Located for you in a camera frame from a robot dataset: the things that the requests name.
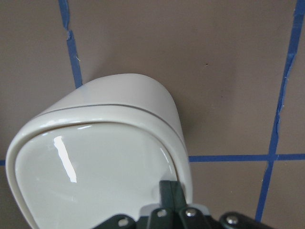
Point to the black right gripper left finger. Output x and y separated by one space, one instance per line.
162 217

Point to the cream white trash can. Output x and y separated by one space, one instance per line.
99 151

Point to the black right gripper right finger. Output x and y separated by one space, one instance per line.
185 216

